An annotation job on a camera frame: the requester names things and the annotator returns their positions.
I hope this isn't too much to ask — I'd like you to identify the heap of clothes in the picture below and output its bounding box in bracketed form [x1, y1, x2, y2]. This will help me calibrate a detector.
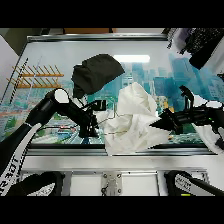
[165, 27, 224, 76]

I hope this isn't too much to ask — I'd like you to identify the black garment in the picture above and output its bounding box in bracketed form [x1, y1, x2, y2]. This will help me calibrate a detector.
[71, 53, 126, 100]

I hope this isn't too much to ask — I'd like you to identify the white shirt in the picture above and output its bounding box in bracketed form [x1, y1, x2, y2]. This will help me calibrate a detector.
[94, 81, 174, 156]

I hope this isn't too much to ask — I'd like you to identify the white garment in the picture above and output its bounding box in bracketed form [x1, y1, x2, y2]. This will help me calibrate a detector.
[192, 95, 224, 156]

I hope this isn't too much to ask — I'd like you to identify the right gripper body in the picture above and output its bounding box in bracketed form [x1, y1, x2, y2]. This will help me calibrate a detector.
[168, 107, 202, 135]

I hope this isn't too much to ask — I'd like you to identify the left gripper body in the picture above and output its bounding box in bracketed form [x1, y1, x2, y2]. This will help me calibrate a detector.
[77, 111, 100, 139]

